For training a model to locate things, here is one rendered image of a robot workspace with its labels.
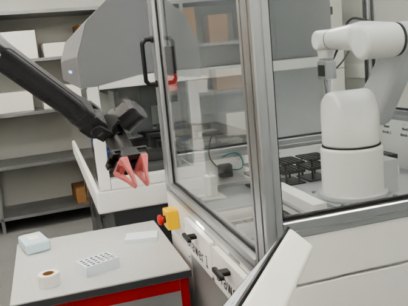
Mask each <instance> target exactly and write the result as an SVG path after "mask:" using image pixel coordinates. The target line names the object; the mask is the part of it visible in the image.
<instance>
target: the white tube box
mask: <svg viewBox="0 0 408 306"><path fill-rule="evenodd" d="M111 254H112V253H110V252H108V251H107V252H105V253H101V254H97V255H95V256H92V257H88V258H85V259H82V260H78V261H76V269H77V272H79V273H80V274H82V275H83V276H85V277H86V278H89V277H92V276H96V275H98V274H101V273H105V272H107V271H110V270H113V269H116V268H119V267H120V262H119V257H118V256H116V255H115V257H114V258H112V257H111ZM107 255H110V259H109V260H107V259H106V256H107ZM102 257H105V261H101V258H102Z"/></svg>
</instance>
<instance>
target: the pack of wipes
mask: <svg viewBox="0 0 408 306"><path fill-rule="evenodd" d="M18 242H19V246H20V247H21V248H22V249H23V250H24V251H25V252H26V253H27V254H28V255H31V254H35V253H39V252H42V251H47V250H50V249H51V245H50V240H49V239H48V238H47V237H46V236H45V235H44V234H43V233H41V232H40V231H38V232H35V233H30V234H26V235H23V236H19V237H18Z"/></svg>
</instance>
